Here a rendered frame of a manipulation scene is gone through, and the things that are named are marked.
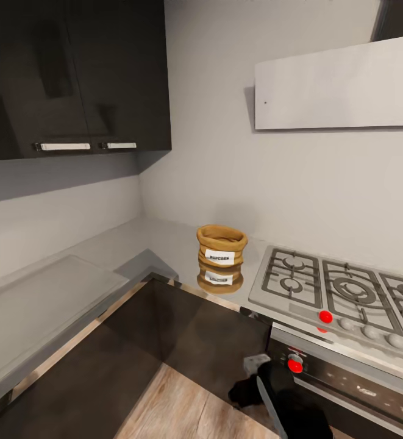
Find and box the popcorn bag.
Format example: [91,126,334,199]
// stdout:
[196,225,248,268]

